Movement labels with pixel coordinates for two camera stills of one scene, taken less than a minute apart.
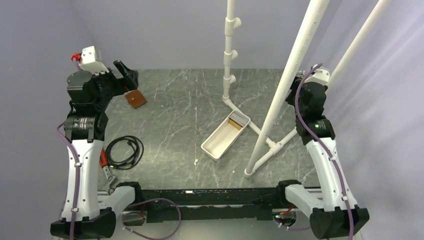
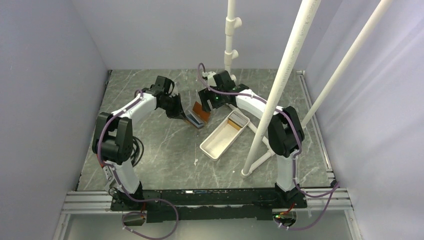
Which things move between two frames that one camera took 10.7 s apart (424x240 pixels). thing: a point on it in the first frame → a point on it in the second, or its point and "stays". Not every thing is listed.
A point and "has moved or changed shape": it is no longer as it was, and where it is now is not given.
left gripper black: [130, 76] → [179, 112]
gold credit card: [237, 126] stays
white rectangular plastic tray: [217, 143] stays
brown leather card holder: [135, 98] has moved or changed shape
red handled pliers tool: [103, 163] stays
